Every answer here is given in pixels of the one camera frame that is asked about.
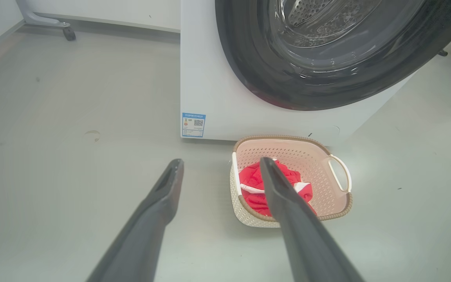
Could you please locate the black round glass washer door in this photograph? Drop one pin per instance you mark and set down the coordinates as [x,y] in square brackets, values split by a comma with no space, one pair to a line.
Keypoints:
[241,58]

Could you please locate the white partition panel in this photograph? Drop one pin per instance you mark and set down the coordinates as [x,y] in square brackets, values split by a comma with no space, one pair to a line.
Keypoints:
[112,11]

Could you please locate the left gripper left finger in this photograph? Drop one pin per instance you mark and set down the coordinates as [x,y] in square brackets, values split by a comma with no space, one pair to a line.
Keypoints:
[143,235]

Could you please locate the round washer filter cover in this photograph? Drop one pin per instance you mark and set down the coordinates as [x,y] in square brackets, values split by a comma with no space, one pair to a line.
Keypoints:
[335,131]

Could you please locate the grey caster leg frame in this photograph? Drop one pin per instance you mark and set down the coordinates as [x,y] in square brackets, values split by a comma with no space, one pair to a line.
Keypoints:
[37,18]
[442,52]

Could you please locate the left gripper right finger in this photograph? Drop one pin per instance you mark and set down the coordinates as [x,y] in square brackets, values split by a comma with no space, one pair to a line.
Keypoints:
[303,243]

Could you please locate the white front-load washing machine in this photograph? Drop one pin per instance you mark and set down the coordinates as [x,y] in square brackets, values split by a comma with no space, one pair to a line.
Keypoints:
[202,58]

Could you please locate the blue energy label sticker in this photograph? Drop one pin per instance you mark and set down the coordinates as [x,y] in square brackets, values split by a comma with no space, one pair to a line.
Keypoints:
[193,125]

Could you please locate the cream perforated plastic laundry basket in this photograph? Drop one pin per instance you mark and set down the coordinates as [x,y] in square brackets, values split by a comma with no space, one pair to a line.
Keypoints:
[307,156]

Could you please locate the red shirt with white stripes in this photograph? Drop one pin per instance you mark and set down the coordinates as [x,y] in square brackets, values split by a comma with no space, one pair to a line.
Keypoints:
[251,178]

